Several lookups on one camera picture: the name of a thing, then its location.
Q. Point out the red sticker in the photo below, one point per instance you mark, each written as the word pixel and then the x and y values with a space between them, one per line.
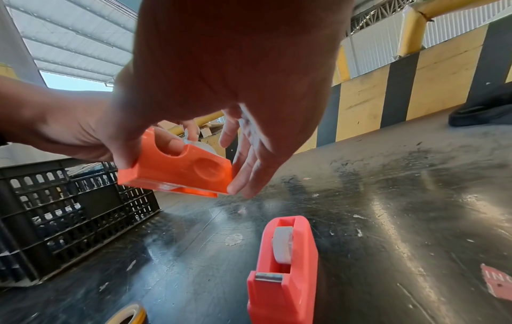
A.
pixel 498 281

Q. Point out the yellow tape roll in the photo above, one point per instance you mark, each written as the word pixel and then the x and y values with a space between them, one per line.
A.
pixel 130 313

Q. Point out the yellow pipe railing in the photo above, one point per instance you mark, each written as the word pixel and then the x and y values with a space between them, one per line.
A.
pixel 412 28

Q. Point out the yellow pipe post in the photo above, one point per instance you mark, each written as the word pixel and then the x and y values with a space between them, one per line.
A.
pixel 343 65

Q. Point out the person's right hand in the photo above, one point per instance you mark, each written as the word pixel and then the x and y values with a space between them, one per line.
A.
pixel 240 63

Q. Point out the white tape roll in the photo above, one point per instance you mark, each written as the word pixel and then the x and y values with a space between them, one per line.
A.
pixel 283 245

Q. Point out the person's left hand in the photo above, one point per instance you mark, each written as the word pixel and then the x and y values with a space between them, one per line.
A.
pixel 52 117

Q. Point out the clear tape roll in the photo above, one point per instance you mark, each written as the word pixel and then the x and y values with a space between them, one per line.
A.
pixel 206 147

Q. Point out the orange tape dispenser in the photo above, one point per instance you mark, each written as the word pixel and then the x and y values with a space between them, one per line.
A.
pixel 176 174

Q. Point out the black plastic crate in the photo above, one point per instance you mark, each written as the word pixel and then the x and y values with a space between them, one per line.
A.
pixel 68 215

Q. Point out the coral tape dispenser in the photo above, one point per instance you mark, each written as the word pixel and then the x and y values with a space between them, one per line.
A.
pixel 286 284

